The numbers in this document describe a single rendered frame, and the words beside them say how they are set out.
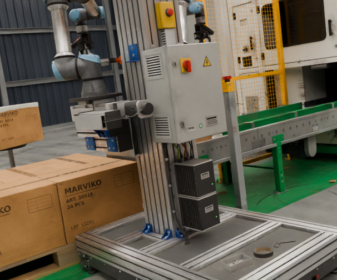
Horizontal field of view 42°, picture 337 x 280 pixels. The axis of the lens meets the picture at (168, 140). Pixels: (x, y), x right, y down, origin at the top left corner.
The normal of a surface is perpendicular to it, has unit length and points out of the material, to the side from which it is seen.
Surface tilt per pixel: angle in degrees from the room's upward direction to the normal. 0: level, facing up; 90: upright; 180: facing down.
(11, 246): 90
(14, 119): 90
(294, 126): 90
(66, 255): 90
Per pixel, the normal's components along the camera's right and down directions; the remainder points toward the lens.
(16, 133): 0.87, -0.05
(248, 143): 0.59, 0.04
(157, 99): -0.76, 0.19
